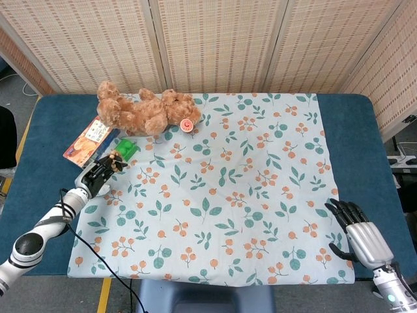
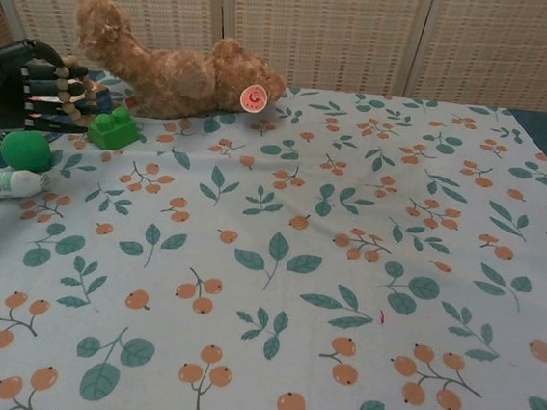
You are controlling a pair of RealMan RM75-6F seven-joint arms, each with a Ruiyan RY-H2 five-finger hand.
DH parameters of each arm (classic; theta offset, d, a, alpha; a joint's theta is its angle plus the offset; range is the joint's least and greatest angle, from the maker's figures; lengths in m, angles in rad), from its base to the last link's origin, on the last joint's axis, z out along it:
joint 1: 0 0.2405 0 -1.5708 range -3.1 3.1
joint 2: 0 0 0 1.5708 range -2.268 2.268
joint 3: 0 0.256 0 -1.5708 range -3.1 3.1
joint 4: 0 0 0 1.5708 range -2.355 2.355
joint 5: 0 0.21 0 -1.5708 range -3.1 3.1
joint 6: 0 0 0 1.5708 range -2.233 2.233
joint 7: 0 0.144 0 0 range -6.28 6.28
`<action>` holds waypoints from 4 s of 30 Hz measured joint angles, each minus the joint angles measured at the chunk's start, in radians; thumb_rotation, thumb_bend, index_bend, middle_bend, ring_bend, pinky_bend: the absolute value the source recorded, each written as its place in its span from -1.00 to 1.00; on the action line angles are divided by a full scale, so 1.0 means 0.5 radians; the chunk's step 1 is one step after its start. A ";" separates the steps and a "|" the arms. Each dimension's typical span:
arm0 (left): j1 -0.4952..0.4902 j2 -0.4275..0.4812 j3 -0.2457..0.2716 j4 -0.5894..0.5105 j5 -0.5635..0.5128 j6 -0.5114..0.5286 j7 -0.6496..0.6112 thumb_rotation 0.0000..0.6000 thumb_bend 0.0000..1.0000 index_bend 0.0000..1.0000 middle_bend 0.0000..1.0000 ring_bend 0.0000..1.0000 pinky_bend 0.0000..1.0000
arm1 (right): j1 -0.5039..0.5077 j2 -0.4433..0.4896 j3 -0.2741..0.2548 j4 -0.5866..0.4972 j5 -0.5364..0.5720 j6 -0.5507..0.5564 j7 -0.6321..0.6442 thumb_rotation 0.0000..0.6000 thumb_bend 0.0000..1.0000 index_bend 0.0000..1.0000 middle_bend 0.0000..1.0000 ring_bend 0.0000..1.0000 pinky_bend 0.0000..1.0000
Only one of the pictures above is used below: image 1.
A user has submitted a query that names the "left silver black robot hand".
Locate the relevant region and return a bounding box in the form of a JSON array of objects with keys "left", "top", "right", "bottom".
[{"left": 75, "top": 153, "right": 128, "bottom": 200}]

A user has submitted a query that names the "green toy building block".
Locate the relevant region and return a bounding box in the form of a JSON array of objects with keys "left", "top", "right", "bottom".
[{"left": 112, "top": 138, "right": 141, "bottom": 163}]

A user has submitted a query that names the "floral leaf fruit tablecloth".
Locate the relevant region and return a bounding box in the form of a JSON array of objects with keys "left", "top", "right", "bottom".
[{"left": 66, "top": 93, "right": 356, "bottom": 287}]

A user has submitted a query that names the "black chair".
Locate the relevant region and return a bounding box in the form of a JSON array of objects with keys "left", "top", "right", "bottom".
[{"left": 0, "top": 106, "right": 18, "bottom": 170}]

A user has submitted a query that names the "woven bamboo screen panel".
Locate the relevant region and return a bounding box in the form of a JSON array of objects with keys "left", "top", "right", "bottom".
[
  {"left": 149, "top": 0, "right": 289, "bottom": 94},
  {"left": 0, "top": 27, "right": 56, "bottom": 95},
  {"left": 341, "top": 0, "right": 417, "bottom": 143},
  {"left": 0, "top": 0, "right": 167, "bottom": 95},
  {"left": 263, "top": 0, "right": 408, "bottom": 95}
]

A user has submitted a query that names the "wooden bead bracelet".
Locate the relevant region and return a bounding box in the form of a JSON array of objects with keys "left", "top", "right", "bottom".
[{"left": 108, "top": 150, "right": 123, "bottom": 173}]

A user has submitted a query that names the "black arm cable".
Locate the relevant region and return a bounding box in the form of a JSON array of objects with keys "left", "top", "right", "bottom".
[{"left": 58, "top": 188, "right": 144, "bottom": 313}]

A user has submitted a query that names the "brown teddy bear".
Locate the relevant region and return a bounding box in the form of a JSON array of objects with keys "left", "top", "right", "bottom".
[{"left": 96, "top": 80, "right": 203, "bottom": 137}]

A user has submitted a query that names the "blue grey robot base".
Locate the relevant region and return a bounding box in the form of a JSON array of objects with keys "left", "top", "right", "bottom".
[{"left": 136, "top": 280, "right": 276, "bottom": 313}]

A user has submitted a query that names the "blue orange biscuit box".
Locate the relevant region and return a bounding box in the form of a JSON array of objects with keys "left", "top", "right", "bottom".
[{"left": 63, "top": 115, "right": 121, "bottom": 169}]

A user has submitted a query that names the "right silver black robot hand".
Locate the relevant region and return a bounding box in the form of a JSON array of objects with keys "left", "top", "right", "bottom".
[{"left": 324, "top": 198, "right": 397, "bottom": 270}]

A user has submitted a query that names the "white floor cable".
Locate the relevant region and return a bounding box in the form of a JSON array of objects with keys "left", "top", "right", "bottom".
[{"left": 22, "top": 81, "right": 38, "bottom": 98}]

